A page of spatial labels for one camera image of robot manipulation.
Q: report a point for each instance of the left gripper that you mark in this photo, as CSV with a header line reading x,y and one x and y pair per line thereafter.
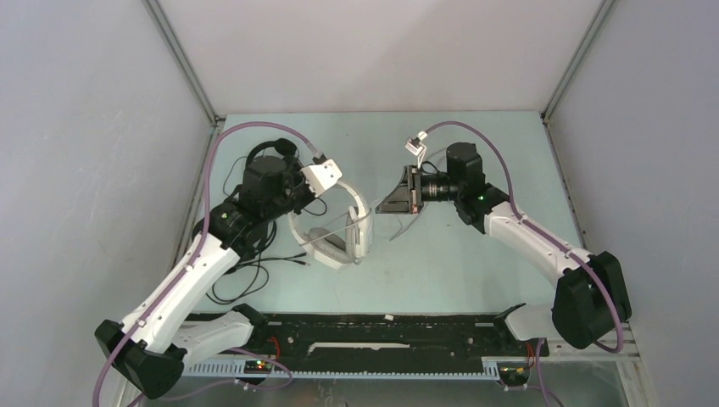
x,y
294,172

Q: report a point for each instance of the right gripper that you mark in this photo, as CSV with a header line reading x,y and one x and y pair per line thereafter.
x,y
408,196

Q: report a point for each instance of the white headphones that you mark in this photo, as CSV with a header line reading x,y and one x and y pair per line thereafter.
x,y
344,247

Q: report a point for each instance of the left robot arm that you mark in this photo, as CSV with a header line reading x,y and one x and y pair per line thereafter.
x,y
150,347

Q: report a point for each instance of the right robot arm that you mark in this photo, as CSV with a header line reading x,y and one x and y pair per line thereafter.
x,y
590,297

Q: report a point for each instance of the black headphones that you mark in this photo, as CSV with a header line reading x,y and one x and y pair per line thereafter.
x,y
283,146

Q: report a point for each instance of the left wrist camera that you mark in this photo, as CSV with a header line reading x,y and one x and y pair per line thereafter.
x,y
321,177

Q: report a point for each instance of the aluminium frame rail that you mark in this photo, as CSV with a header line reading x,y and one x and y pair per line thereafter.
x,y
167,32

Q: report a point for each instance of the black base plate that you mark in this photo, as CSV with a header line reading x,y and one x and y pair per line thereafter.
x,y
385,343

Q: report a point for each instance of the white cable duct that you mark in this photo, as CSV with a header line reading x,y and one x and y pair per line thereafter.
x,y
253,368

